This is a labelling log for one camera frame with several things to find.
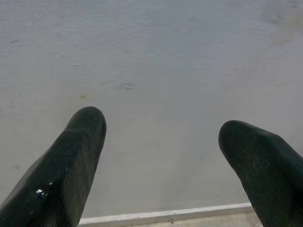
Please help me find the white skirting board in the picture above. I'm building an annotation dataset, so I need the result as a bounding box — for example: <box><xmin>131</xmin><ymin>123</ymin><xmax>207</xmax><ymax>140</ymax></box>
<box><xmin>79</xmin><ymin>202</ymin><xmax>255</xmax><ymax>225</ymax></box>

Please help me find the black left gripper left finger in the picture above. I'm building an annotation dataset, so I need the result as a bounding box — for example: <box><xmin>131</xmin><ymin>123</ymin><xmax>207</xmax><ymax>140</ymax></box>
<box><xmin>0</xmin><ymin>106</ymin><xmax>107</xmax><ymax>227</ymax></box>

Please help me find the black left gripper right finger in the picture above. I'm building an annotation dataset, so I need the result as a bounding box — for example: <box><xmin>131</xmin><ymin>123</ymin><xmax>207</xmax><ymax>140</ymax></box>
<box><xmin>218</xmin><ymin>120</ymin><xmax>303</xmax><ymax>227</ymax></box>

